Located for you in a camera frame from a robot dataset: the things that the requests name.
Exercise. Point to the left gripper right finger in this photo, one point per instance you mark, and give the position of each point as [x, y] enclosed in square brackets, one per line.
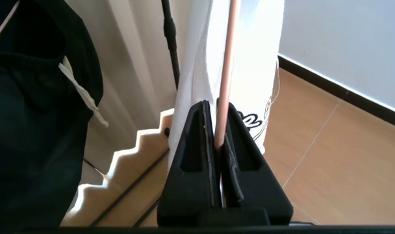
[262, 195]

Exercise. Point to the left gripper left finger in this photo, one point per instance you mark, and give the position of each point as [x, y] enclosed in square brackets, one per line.
[184, 195]

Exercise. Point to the white garment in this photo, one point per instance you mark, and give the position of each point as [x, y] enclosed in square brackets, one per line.
[197, 65]

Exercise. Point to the black shorts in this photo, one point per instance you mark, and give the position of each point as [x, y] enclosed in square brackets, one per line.
[32, 130]

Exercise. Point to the black clothes rack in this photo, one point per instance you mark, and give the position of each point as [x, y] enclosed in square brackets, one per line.
[171, 39]

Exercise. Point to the beige curtain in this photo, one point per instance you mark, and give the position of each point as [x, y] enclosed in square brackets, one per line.
[135, 48]

